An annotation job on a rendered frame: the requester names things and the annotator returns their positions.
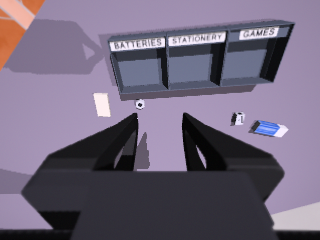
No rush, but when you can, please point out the white eraser with blue sleeve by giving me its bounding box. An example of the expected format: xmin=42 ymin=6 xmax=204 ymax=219
xmin=252 ymin=120 xmax=288 ymax=137

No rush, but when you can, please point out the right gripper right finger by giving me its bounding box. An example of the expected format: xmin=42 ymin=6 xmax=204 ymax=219
xmin=182 ymin=113 xmax=285 ymax=203

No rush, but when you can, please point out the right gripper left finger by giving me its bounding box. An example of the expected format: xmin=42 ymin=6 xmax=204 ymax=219
xmin=37 ymin=113 xmax=139 ymax=171

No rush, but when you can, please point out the dark grey three-compartment bin rack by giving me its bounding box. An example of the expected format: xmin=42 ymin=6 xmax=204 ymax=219
xmin=107 ymin=20 xmax=296 ymax=94

